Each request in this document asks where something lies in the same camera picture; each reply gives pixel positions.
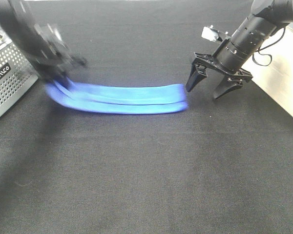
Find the blue microfibre towel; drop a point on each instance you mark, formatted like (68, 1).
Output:
(119, 100)

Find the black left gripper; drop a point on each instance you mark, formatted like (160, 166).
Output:
(54, 59)

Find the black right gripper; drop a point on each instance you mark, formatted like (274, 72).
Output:
(227, 60)

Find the white plastic storage box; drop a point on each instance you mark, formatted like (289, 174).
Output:
(275, 76)

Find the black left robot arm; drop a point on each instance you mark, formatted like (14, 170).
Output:
(16, 20)

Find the grey perforated plastic basket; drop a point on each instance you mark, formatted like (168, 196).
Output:
(16, 74)

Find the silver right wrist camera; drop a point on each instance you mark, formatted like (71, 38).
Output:
(214, 35)

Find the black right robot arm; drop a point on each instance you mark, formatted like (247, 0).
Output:
(265, 19)

